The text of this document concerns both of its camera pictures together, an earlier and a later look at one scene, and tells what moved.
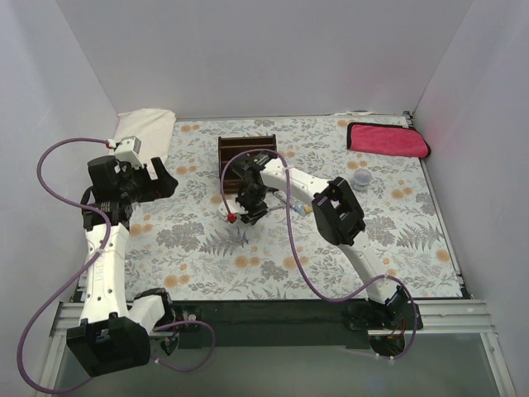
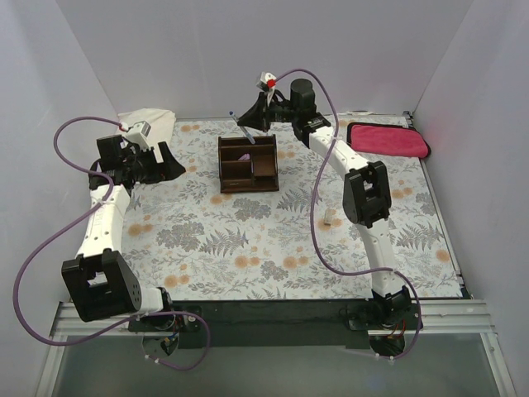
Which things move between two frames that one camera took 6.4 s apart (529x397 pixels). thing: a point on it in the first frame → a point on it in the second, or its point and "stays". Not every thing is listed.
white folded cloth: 154,127 stays
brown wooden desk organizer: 229,147 stays
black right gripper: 254,212 → 265,114
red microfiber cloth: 393,139 stays
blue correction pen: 297,205 → 247,135
